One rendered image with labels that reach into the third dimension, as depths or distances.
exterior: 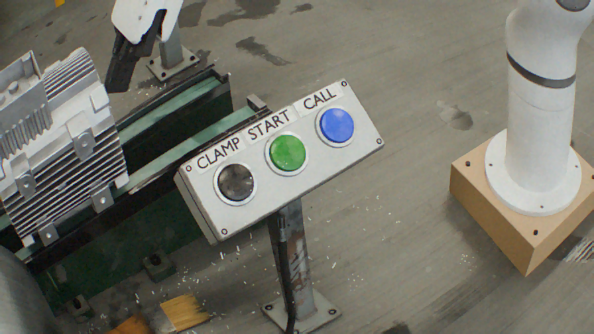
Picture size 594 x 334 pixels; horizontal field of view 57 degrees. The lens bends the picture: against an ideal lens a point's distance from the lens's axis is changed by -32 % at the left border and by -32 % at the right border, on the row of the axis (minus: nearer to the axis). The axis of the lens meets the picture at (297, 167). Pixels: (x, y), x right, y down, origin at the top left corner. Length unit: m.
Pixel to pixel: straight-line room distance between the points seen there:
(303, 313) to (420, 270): 0.15
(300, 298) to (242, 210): 0.21
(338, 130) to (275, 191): 0.07
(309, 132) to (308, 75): 0.51
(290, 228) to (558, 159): 0.37
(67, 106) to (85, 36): 0.74
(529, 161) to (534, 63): 0.15
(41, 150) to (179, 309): 0.29
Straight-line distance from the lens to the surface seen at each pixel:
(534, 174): 0.87
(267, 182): 0.63
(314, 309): 0.84
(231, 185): 0.62
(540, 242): 0.84
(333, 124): 0.65
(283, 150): 0.63
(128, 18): 0.71
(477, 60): 1.22
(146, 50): 0.70
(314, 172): 0.65
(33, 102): 0.73
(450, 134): 1.05
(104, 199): 0.79
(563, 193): 0.90
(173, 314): 0.87
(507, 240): 0.88
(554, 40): 0.74
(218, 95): 0.98
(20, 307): 0.54
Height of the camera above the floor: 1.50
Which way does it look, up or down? 44 degrees down
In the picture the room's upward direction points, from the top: 7 degrees counter-clockwise
